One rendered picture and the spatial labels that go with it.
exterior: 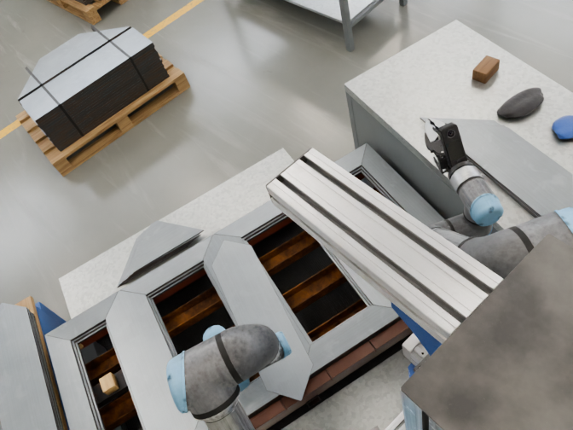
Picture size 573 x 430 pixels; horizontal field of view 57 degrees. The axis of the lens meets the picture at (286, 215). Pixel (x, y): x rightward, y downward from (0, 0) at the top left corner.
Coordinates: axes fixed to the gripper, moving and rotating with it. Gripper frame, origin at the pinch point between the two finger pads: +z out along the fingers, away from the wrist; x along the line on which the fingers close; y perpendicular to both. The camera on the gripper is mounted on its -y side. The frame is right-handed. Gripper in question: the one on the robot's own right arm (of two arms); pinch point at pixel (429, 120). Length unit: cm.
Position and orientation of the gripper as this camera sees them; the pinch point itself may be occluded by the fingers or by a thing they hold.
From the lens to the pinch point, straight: 156.6
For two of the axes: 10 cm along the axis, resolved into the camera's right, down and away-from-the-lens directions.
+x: 9.0, -4.1, -1.3
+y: 3.4, 5.2, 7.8
